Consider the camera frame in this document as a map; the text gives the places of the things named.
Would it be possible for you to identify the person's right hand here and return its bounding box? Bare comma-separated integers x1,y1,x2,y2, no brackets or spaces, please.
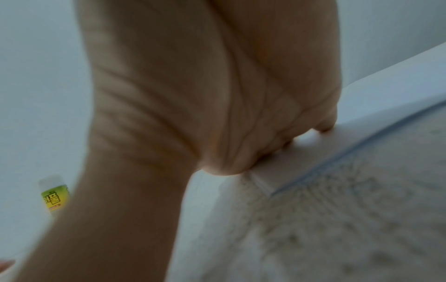
13,0,344,282

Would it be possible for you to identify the person's left hand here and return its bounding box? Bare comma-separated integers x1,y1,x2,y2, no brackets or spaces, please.
0,258,16,275

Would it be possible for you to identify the yellow glue stick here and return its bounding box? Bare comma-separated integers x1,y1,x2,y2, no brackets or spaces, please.
38,174,73,217

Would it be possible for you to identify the stack of white paper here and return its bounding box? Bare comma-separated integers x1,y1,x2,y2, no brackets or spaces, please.
246,40,446,197

